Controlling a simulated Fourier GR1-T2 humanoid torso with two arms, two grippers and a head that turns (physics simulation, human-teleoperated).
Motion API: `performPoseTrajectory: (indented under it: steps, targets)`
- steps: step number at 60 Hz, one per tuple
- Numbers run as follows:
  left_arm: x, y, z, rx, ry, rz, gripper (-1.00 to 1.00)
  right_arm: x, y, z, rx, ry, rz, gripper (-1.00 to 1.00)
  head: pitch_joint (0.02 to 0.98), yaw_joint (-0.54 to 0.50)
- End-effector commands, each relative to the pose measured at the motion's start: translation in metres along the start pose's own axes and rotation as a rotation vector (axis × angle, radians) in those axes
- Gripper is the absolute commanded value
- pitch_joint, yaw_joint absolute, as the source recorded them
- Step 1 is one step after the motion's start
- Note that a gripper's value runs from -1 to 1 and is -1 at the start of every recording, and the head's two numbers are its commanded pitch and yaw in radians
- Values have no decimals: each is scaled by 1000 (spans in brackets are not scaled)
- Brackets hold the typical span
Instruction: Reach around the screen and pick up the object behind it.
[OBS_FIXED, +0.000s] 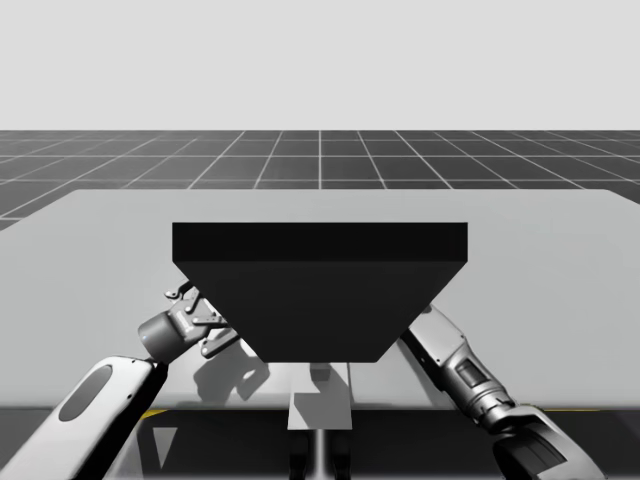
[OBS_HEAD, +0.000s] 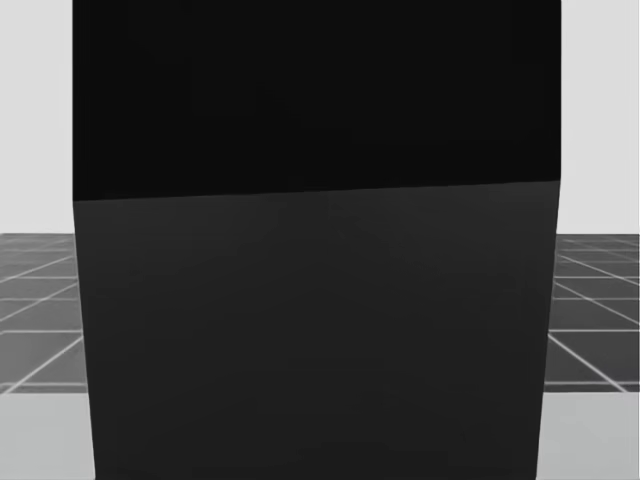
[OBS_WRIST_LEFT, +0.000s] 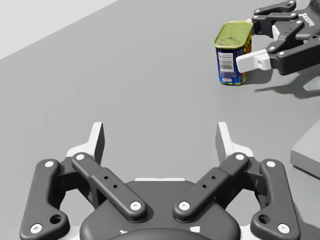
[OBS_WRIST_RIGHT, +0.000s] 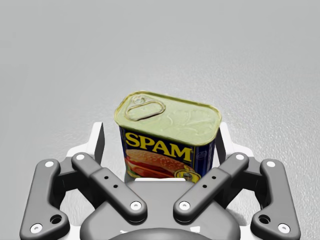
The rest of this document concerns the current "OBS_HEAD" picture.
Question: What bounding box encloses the black screen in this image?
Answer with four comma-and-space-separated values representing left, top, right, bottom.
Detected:
72, 0, 563, 480

